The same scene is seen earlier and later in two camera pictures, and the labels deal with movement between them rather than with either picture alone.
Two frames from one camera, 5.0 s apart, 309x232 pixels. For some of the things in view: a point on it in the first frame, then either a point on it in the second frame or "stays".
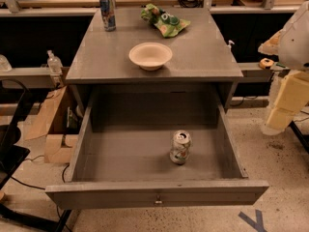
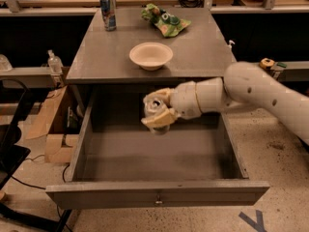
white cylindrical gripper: [295, 45] → [183, 101]
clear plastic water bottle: [54, 63] stays
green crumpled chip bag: [167, 24] stays
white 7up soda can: [182, 146] → [153, 107]
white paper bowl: [151, 55] stays
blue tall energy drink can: [108, 11] stays
